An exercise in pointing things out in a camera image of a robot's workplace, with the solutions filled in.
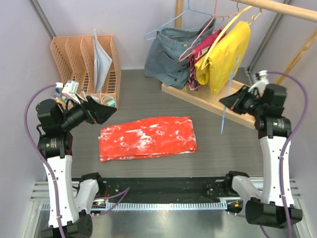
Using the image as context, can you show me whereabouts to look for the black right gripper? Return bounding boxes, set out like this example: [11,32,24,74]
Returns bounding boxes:
[220,85,266,118]

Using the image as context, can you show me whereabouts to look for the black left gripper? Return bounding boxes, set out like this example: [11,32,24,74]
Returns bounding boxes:
[59,94,116,130]

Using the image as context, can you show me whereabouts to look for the blue wire hanger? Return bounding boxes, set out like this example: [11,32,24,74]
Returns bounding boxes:
[144,0,213,41]
[220,57,240,134]

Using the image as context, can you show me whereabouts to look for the orange tie-dye trousers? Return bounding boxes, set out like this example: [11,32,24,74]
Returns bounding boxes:
[99,116,198,162]

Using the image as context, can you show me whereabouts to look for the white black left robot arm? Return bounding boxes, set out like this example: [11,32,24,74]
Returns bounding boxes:
[36,96,117,238]

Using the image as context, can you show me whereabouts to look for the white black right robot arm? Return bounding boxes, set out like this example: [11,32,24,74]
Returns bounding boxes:
[220,84,303,229]

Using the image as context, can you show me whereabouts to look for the yellow wooden hanger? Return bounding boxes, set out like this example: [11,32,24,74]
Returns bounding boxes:
[201,6,254,69]

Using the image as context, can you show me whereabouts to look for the bunch of coloured pens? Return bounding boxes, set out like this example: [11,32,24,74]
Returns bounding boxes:
[55,86,87,105]

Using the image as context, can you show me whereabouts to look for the white papers in organizer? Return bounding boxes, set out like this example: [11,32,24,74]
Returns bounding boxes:
[93,29,112,93]

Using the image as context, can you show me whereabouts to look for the orange plastic file organizer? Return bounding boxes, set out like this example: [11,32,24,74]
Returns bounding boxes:
[51,35,121,108]

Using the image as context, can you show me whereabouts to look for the wooden clothes rack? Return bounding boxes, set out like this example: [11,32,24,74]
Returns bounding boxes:
[161,0,317,129]

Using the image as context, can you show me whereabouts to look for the yellow garment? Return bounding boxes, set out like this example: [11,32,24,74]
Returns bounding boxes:
[195,21,251,94]

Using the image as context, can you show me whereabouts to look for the magenta patterned garment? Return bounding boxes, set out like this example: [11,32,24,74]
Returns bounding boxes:
[187,26,226,91]

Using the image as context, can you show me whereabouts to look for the blue denim shorts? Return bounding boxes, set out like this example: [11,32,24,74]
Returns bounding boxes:
[144,19,216,89]

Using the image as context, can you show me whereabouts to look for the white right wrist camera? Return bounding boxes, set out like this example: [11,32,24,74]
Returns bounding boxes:
[248,70,269,95]

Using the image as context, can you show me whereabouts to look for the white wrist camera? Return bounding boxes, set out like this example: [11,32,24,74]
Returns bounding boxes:
[55,80,81,104]
[248,70,269,95]

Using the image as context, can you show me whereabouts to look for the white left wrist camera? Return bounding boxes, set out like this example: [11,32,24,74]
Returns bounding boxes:
[55,80,81,104]

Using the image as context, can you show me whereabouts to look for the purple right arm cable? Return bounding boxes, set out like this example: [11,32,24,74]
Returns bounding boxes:
[232,71,310,238]

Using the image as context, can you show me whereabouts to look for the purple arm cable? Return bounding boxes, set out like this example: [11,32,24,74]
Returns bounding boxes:
[232,71,310,238]
[23,83,131,238]

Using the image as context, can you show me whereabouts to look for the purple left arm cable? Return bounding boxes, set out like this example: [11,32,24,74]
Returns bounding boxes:
[23,83,131,238]

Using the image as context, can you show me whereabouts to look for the pink wire hanger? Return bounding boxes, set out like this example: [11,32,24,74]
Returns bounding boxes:
[178,0,238,62]

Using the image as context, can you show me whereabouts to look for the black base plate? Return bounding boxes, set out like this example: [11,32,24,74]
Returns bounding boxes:
[96,175,239,204]

